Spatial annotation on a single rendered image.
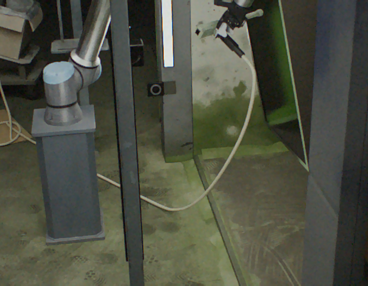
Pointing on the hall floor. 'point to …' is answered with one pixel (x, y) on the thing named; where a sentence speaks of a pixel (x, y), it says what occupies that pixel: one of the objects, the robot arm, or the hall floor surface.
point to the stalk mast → (78, 38)
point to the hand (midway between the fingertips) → (218, 33)
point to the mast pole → (127, 138)
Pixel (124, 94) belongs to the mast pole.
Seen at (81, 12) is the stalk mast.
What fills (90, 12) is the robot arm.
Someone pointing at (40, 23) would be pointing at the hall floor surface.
